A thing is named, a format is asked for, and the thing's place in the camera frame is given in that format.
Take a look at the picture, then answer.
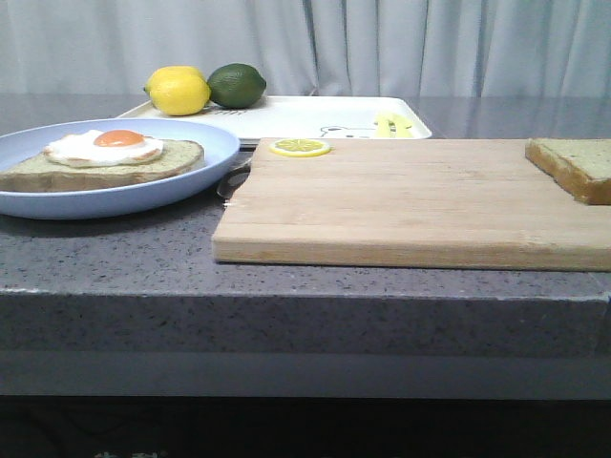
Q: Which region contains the metal cutting board handle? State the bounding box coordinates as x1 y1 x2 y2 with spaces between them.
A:
217 159 251 200

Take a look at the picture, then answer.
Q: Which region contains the green lime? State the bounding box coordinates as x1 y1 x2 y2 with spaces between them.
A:
207 63 267 109

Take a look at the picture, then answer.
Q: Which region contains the white curtain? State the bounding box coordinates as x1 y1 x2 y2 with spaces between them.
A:
1 1 610 97

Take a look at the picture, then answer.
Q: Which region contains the bread slice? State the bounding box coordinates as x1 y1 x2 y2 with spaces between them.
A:
1 139 205 193
525 138 610 205

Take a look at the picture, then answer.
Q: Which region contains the fried egg toy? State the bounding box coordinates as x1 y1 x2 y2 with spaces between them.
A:
43 130 163 168

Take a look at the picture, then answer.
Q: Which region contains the yellow lemon slice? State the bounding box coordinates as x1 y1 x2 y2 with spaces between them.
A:
269 138 331 157

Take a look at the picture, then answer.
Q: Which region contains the wooden cutting board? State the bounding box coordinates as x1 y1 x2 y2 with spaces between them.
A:
212 139 610 271

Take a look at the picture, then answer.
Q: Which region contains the light blue round plate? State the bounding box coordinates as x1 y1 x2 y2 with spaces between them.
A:
1 118 241 219

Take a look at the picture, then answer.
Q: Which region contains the white bear print tray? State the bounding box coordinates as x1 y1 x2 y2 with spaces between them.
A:
116 95 433 143

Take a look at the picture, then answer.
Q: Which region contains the yellow plastic fork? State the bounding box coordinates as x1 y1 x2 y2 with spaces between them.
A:
374 112 413 138

